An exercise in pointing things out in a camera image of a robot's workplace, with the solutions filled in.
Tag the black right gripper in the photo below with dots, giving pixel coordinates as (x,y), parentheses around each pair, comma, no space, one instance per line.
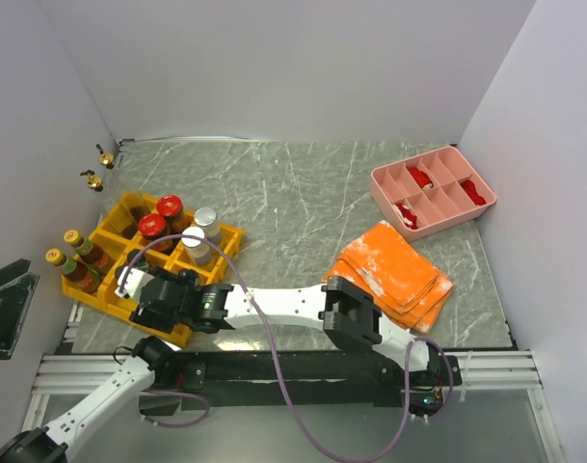
(152,319)

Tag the white-lid jar edge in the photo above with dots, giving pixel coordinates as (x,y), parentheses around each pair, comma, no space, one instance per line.
(198,251)

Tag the green-label sauce bottle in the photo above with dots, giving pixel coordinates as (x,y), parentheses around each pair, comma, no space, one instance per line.
(88,251)
(77,273)

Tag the red-lid sauce jar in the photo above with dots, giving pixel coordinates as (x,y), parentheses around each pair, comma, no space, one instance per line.
(152,227)
(171,208)

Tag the blue-label clear jar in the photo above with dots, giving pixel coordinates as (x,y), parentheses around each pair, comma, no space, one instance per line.
(207,219)

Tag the red-lid sauce jar back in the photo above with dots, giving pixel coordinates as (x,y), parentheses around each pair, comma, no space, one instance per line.
(171,208)

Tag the tall oil bottle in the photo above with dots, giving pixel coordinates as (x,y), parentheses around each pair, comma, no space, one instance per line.
(110,193)
(107,158)

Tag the black-lid jar brown powder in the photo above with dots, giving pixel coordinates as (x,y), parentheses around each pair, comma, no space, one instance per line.
(188,277)

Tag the black-lid jar white powder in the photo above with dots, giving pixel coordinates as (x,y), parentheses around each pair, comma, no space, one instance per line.
(141,262)

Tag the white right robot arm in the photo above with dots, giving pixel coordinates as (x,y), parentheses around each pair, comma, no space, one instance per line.
(344,312)

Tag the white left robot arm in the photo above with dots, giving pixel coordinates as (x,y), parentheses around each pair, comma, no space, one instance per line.
(61,439)

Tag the yellow compartment bin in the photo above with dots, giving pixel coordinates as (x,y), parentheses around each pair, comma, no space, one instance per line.
(117,247)

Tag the orange tie-dye cloth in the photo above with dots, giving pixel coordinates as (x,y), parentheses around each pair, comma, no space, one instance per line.
(406,286)

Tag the red sock in tray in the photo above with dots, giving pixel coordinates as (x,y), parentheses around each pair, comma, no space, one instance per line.
(408,218)

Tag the pink compartment tray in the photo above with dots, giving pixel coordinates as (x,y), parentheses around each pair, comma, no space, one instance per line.
(437,209)

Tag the red sock middle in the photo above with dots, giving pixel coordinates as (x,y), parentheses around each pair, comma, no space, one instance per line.
(421,178)

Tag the red sock right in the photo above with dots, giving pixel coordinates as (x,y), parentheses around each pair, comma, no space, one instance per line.
(470,189)

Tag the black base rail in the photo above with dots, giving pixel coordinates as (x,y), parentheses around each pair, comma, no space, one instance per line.
(248,378)

